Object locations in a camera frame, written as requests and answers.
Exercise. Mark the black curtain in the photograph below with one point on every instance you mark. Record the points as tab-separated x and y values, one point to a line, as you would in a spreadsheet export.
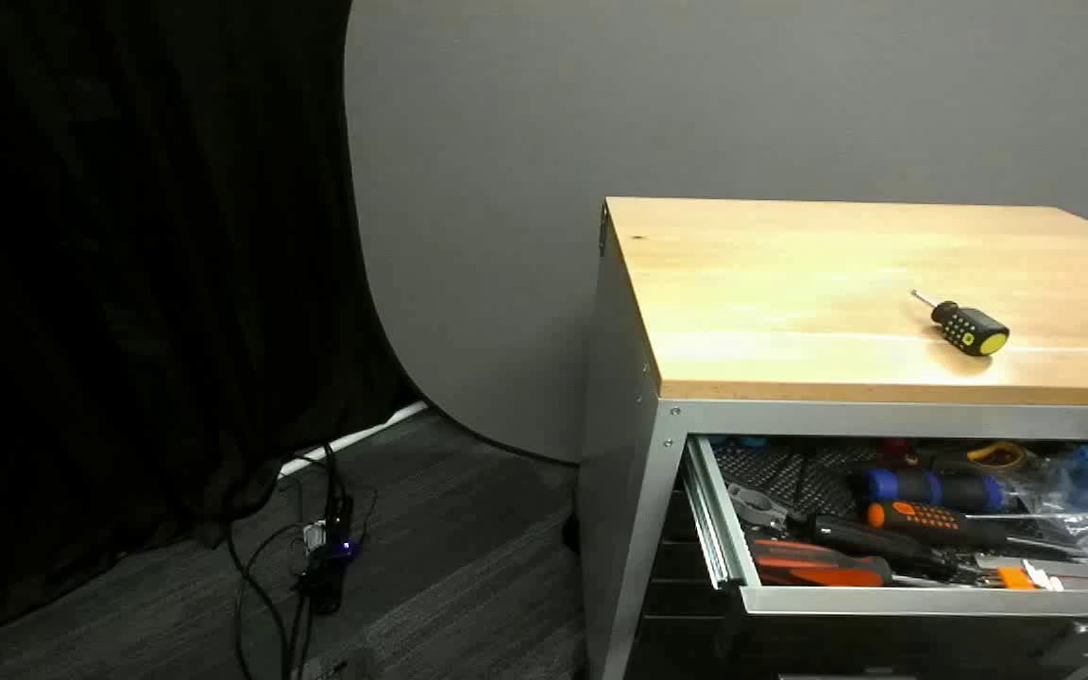
183	289

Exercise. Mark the black yellow stubby screwdriver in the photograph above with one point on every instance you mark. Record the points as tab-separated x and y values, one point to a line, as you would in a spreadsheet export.
965	327

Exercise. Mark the black power strip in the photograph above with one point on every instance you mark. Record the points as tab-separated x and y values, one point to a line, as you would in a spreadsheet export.
330	551

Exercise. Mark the grey metal tool cabinet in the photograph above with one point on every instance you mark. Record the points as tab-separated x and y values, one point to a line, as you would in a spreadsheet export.
799	317

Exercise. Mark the orange handled pliers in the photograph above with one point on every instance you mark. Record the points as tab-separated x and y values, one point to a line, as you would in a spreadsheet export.
813	564

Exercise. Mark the blue handled screwdriver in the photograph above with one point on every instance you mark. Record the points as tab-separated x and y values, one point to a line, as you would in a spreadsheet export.
969	492

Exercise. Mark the grey metal drawer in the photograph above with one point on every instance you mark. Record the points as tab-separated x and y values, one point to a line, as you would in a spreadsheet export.
889	531

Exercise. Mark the orange black screwdriver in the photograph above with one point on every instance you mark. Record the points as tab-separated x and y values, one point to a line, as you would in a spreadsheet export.
947	525

